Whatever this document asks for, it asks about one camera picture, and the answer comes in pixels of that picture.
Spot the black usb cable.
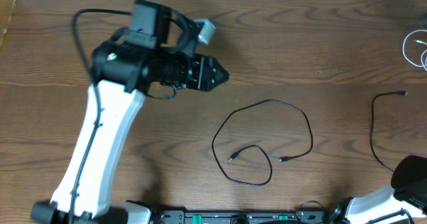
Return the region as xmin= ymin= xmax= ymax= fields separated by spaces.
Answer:
xmin=369 ymin=90 xmax=408 ymax=175
xmin=211 ymin=99 xmax=314 ymax=187

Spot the white usb cable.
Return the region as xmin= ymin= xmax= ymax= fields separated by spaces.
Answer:
xmin=402 ymin=29 xmax=427 ymax=72

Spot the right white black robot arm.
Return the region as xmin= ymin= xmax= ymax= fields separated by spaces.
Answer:
xmin=329 ymin=155 xmax=426 ymax=223

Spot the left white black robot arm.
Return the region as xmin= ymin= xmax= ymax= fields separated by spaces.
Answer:
xmin=31 ymin=0 xmax=229 ymax=223

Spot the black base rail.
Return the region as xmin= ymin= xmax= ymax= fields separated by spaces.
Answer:
xmin=148 ymin=207 xmax=328 ymax=224

